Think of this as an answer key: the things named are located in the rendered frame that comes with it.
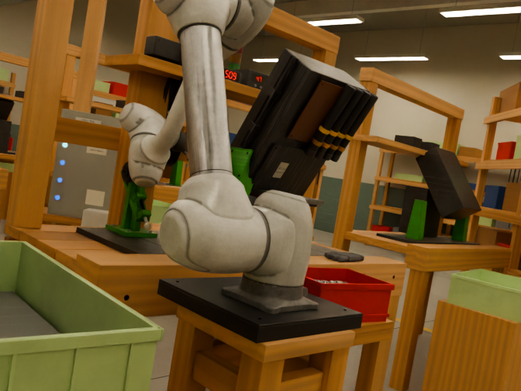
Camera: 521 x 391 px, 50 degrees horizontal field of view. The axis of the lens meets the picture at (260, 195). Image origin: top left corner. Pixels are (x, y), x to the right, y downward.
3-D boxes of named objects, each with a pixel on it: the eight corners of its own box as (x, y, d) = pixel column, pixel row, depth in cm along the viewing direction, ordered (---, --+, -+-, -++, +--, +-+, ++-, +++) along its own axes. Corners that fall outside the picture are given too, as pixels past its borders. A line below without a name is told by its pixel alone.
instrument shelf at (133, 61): (305, 112, 258) (307, 103, 258) (138, 64, 195) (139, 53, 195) (268, 109, 276) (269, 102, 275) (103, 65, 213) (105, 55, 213)
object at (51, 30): (305, 239, 290) (336, 54, 285) (15, 227, 186) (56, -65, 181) (292, 236, 297) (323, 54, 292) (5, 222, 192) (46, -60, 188)
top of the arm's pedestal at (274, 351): (353, 347, 139) (356, 331, 138) (263, 364, 116) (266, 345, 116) (264, 309, 161) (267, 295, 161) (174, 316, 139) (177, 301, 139)
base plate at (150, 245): (354, 260, 243) (356, 255, 243) (138, 260, 166) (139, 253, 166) (286, 240, 273) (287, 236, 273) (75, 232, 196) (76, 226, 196)
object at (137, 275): (401, 295, 248) (408, 263, 247) (91, 322, 143) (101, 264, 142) (375, 287, 258) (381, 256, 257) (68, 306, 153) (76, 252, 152)
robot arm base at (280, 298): (329, 308, 141) (333, 287, 141) (270, 314, 126) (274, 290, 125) (278, 288, 154) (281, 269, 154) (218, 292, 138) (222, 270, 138)
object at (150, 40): (186, 64, 215) (189, 46, 214) (153, 53, 204) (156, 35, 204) (175, 64, 220) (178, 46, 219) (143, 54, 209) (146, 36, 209)
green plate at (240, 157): (246, 209, 207) (265, 157, 209) (231, 202, 201) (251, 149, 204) (227, 204, 215) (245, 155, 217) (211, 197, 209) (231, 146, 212)
